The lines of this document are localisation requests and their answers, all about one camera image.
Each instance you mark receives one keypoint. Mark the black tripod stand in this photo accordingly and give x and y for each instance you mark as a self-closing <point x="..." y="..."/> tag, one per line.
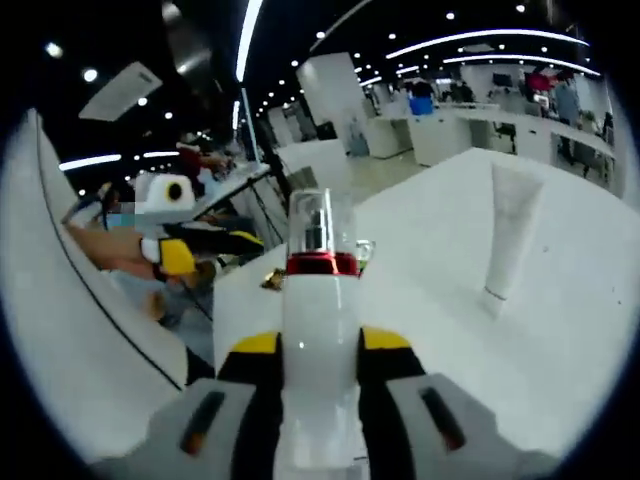
<point x="280" y="180"/>

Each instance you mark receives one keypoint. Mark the blue box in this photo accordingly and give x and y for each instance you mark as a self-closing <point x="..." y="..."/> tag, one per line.
<point x="420" y="106"/>

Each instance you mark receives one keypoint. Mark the white bottle with red collar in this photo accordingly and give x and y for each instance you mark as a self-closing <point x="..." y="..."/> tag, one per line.
<point x="320" y="325"/>

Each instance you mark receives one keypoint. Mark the white counter desk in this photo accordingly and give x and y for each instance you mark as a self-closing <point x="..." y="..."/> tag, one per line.
<point x="315" y="160"/>

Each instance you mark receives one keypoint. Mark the white skincare tube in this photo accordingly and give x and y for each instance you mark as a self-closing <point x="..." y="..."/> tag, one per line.
<point x="512" y="225"/>

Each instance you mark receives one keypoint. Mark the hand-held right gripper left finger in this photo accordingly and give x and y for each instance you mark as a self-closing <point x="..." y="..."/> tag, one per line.
<point x="210" y="465"/>

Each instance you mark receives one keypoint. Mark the small gold packet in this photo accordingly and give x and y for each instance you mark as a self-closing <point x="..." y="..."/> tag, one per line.
<point x="274" y="280"/>

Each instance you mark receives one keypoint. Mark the person's white shirt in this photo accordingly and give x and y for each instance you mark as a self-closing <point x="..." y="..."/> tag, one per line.
<point x="60" y="300"/>

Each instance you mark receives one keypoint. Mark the row of white office desks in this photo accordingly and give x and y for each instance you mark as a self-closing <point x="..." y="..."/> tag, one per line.
<point x="440" y="140"/>

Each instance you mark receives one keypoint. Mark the pink bag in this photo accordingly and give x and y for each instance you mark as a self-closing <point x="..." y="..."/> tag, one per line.
<point x="539" y="81"/>

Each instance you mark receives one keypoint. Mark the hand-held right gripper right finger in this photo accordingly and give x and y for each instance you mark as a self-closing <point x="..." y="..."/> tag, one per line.
<point x="470" y="430"/>

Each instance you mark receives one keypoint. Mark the long curved ceiling light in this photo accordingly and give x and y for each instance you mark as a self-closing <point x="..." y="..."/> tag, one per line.
<point x="248" y="40"/>

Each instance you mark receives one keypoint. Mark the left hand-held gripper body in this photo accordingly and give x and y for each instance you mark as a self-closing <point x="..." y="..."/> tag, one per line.
<point x="160" y="187"/>

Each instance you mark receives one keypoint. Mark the ceiling air conditioner unit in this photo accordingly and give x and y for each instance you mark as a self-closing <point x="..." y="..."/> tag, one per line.
<point x="120" y="92"/>

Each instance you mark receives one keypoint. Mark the person's left hand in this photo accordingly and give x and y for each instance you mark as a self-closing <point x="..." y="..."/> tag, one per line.
<point x="132" y="260"/>

